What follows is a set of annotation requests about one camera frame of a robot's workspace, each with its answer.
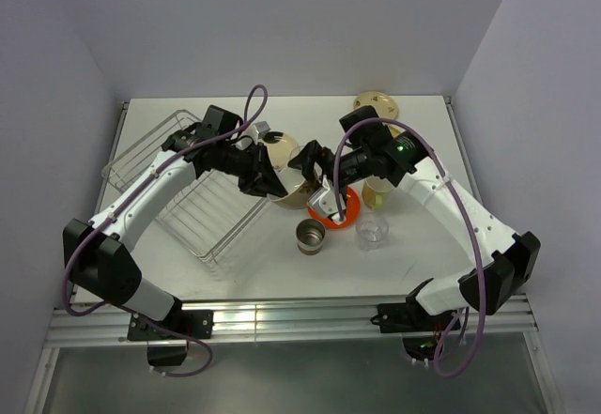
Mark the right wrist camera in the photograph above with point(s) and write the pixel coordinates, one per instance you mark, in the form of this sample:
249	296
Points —
328	204

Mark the steel cup brown band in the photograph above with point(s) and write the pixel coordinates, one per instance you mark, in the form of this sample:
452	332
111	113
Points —
310	236

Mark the yellow ceramic mug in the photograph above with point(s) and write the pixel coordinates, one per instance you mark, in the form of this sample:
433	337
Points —
376	191

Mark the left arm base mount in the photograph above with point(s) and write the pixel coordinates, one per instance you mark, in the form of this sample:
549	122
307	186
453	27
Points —
169	342

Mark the beige plate green spot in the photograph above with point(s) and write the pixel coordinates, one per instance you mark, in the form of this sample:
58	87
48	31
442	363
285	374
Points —
281	147

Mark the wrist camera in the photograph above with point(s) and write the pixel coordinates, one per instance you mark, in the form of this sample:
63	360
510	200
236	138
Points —
258	130
328	204

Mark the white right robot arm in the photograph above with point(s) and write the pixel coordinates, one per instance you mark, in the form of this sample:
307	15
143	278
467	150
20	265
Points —
501	259

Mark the woven bamboo tray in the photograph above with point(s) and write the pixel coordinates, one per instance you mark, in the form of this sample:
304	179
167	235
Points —
395	131

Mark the beige patterned plate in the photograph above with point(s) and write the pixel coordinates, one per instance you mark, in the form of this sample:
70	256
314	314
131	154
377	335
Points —
385	105

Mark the beige floral ceramic bowl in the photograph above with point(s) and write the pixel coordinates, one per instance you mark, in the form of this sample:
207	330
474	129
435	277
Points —
298	188

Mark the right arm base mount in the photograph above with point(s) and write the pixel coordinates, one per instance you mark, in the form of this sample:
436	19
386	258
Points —
424	330

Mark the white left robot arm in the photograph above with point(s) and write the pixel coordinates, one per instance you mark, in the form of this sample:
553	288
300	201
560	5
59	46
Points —
98	252

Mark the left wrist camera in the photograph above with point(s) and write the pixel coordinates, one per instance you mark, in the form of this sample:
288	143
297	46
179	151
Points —
258	130

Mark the orange plastic plate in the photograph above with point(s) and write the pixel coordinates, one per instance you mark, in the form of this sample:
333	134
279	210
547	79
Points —
353	211

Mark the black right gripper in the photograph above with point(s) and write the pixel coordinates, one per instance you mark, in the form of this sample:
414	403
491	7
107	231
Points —
305	160

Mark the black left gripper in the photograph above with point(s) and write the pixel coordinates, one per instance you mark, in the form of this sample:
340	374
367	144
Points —
261	178

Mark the aluminium rail frame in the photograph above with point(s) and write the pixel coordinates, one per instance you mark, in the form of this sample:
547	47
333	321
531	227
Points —
214	247

